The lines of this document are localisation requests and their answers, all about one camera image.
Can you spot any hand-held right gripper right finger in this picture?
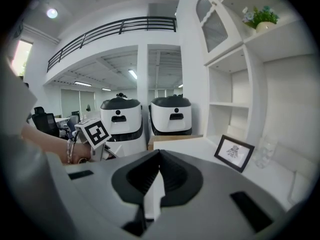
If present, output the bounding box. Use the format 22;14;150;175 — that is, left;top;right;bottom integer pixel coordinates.
149;149;289;240

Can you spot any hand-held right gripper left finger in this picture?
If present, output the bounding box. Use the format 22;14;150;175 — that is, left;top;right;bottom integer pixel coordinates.
49;149;162;240

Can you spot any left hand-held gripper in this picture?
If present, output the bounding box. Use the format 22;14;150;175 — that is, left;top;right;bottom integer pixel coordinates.
73;118;119;163

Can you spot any person's left forearm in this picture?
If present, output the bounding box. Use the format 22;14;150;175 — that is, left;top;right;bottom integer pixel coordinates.
20;123;92;165

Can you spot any white and black mobile robot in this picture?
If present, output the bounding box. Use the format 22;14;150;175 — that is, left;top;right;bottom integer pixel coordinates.
148;94;193;137
99;92;149;158

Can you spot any black mesh office chair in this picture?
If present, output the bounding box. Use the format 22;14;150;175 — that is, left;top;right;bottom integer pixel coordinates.
31;106;61;139

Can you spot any clear glass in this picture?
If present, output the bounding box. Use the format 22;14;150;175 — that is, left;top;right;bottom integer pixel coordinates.
254;133;279;170

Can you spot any person's white printed shirt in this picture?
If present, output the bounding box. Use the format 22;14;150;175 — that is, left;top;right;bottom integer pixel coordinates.
0;55;39;138

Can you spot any black mezzanine railing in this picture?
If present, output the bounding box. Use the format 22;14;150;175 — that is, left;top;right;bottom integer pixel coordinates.
46;16;177;74

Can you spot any round ceiling lamp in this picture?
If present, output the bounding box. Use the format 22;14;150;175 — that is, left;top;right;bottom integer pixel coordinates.
45;7;59;19

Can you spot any white shelf hutch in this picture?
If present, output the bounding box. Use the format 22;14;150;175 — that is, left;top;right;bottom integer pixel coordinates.
175;0;320;160

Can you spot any potted plant in cream pot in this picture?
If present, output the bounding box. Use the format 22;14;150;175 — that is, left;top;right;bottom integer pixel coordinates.
241;5;280;34

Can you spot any beaded bracelet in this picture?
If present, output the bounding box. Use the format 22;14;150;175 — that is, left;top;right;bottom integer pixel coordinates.
65;138;76;166

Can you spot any black picture frame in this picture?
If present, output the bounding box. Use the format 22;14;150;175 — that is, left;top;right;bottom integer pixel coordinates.
213;134;256;174

